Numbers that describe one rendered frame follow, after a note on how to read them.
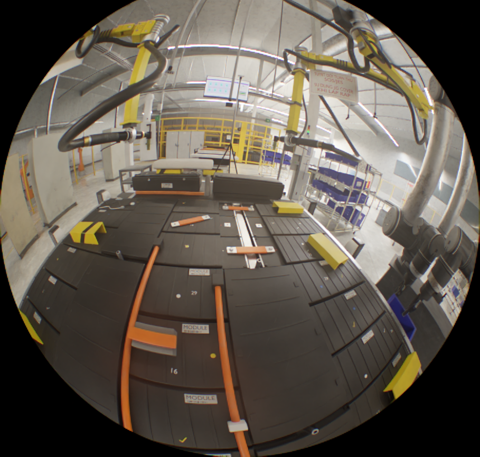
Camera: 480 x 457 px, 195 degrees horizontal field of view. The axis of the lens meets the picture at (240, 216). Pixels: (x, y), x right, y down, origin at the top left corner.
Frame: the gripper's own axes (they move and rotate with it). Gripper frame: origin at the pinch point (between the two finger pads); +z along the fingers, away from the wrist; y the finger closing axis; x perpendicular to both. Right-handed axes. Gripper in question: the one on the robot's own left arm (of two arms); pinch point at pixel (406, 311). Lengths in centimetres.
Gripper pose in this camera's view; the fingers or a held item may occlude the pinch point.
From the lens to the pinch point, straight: 80.4
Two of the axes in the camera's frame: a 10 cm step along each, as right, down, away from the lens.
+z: -1.3, 8.7, 4.8
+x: 1.5, 5.0, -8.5
